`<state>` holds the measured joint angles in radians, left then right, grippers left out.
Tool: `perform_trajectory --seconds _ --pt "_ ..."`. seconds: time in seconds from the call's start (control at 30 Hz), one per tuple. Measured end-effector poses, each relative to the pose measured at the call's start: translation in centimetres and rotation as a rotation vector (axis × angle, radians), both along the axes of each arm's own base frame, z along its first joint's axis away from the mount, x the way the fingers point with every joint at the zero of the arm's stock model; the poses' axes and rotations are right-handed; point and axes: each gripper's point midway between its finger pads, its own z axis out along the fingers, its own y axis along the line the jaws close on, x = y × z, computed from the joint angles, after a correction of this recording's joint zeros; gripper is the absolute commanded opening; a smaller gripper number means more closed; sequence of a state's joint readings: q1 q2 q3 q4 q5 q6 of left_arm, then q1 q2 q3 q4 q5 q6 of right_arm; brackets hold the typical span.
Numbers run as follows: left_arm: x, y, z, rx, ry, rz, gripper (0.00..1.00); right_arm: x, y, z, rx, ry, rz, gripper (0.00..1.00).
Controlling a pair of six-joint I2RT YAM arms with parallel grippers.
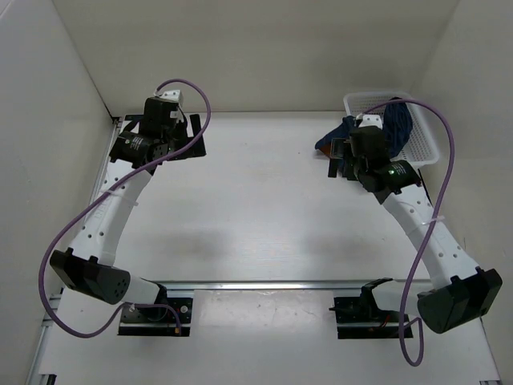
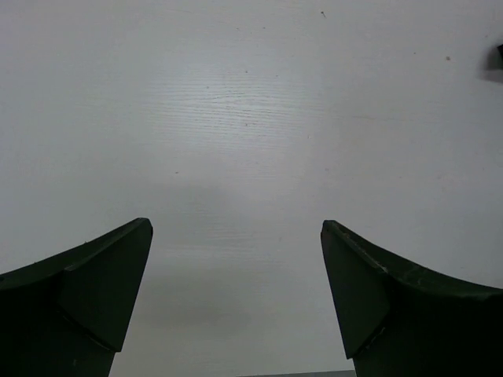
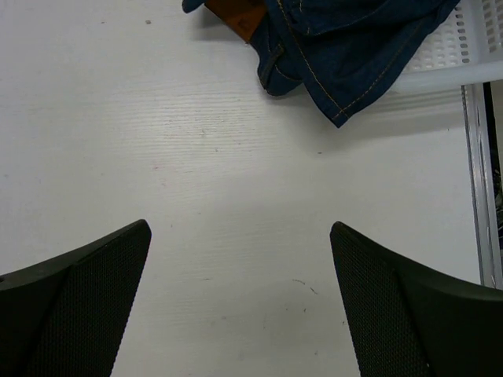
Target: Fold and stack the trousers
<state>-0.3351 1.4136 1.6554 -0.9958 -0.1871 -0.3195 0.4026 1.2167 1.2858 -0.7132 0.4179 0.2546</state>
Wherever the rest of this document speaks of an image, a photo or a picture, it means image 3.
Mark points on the dark blue denim trousers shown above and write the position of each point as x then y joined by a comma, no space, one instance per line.
346,53

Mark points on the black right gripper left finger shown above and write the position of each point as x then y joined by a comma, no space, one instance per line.
66,316

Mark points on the white perforated plastic basket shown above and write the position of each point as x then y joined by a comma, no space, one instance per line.
466,49

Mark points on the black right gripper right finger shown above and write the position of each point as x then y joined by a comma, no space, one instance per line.
407,319

